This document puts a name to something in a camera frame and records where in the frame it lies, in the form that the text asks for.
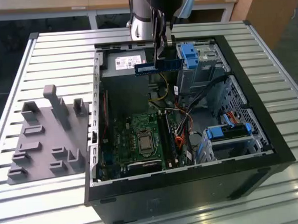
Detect red and black twisted wire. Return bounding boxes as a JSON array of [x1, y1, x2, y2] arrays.
[[100, 91, 110, 142]]

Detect blue RAM stick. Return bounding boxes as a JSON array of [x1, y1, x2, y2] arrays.
[[134, 61, 182, 75]]

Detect black RAM slot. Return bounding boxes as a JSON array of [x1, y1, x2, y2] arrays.
[[156, 112, 168, 167], [158, 111, 171, 166]]

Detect grey parts rack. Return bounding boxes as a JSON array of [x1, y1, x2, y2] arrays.
[[2, 82, 94, 186]]

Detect silver CPU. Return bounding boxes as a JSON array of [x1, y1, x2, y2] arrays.
[[139, 136, 153, 153]]

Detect black PC case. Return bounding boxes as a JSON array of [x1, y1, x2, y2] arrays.
[[75, 31, 298, 224]]

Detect wooden desk white frame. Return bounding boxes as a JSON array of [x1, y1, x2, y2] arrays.
[[0, 0, 240, 35]]

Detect yellow wires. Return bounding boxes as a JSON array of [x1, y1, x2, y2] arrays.
[[147, 73, 170, 102]]

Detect green motherboard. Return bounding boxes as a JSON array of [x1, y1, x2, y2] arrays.
[[98, 107, 191, 176]]

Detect silver power supply unit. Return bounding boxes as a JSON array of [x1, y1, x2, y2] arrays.
[[102, 50, 151, 115]]

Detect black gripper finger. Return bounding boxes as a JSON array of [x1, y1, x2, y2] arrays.
[[151, 7, 179, 70]]

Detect wooden cabinet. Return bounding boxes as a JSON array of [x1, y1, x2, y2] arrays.
[[229, 0, 298, 52]]

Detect metal socket cover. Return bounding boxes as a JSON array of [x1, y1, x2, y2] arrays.
[[135, 128, 157, 159]]

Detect black graphics card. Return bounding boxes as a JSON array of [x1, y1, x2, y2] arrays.
[[126, 158, 163, 176]]

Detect blue SATA cable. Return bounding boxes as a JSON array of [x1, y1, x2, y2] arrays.
[[223, 112, 237, 129]]

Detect silver metal disk bay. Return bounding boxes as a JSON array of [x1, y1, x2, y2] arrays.
[[174, 39, 233, 97]]

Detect perforated metal disk bay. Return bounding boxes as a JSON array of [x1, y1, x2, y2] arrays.
[[192, 73, 275, 165]]

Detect blue drive carrier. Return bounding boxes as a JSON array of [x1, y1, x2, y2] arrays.
[[182, 43, 200, 70]]

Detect hard disk in blue carrier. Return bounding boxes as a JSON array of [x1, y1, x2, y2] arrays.
[[204, 123, 253, 142]]

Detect orange and red wires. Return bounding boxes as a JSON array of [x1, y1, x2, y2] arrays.
[[174, 136, 189, 151]]

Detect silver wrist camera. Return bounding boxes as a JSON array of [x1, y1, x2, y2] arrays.
[[177, 0, 201, 19]]

